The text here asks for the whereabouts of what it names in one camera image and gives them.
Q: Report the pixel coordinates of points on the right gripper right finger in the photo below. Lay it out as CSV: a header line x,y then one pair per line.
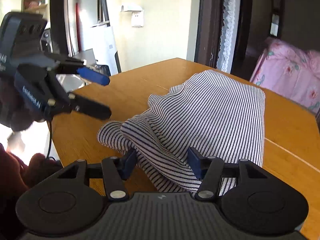
x,y
208,171

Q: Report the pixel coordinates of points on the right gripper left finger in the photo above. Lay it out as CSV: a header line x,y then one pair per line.
x,y
116,170

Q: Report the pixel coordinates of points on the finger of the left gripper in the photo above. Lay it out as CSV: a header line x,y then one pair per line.
x,y
89,107
93,76

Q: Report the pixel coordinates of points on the black white striped garment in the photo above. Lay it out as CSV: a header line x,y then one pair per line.
x,y
214,114

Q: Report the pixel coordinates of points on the pink floral bed quilt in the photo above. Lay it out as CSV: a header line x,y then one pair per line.
x,y
290,72

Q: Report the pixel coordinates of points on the white lace door curtain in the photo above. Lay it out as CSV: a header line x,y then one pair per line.
x,y
228,24

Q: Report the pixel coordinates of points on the white wall switch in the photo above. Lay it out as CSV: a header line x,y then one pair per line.
x,y
137,19

